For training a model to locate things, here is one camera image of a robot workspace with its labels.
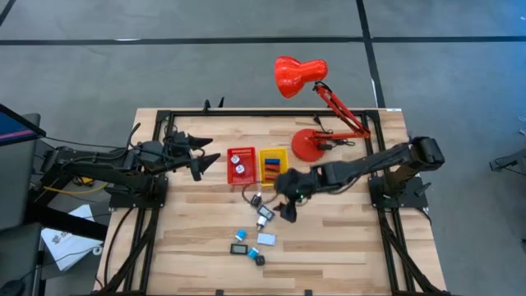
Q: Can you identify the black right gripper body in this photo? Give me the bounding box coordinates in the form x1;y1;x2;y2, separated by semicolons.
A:
273;165;326;224

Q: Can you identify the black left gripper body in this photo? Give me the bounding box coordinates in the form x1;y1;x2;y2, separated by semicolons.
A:
163;130;203;183

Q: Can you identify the white digital thermometer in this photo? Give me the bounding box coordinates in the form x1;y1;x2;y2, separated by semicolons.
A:
256;232;277;247

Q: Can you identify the grey office chair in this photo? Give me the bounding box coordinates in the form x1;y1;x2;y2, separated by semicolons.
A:
0;113;44;296

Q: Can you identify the yellow plastic basket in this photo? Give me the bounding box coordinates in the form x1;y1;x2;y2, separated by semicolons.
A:
258;147;290;188

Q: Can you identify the red desk lamp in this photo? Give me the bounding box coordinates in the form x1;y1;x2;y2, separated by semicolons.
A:
274;56;371;163

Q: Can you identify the red plastic basket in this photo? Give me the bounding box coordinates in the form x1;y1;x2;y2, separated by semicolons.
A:
226;146;258;187

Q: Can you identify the black support beam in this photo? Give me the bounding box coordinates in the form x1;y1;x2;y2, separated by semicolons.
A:
26;203;108;242

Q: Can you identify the white paper sheet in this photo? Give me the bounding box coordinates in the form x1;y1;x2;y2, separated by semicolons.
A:
40;204;104;272

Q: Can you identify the computer monitor blue screen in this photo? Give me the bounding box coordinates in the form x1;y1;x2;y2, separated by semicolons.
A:
0;103;47;148

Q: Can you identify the black lamp power cable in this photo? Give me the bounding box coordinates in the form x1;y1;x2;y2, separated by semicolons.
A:
311;113;357;151

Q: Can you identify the black aluminium table frame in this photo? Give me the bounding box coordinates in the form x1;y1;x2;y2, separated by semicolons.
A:
92;109;451;296

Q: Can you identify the yellow cable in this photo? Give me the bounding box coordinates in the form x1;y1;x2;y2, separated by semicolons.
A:
40;174;110;197

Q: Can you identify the black floor stand with cable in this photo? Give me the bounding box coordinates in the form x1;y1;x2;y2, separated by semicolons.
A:
488;147;526;209

